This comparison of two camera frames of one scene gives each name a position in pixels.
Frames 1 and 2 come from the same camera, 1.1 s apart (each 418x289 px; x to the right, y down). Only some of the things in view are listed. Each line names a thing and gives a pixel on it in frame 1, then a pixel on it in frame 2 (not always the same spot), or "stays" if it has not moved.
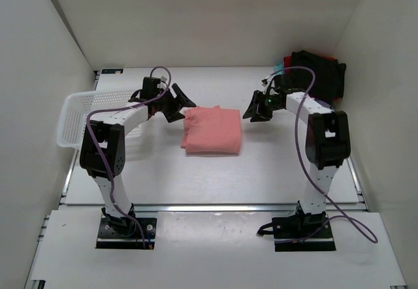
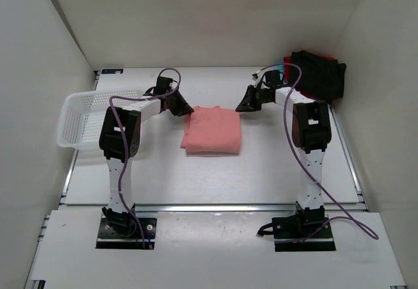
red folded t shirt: (287, 62) stays
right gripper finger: (258, 118) to (248, 107)
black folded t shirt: (328, 82) stays
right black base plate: (303, 233) stays
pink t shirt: (211, 130) stays
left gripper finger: (173, 115) to (187, 110)
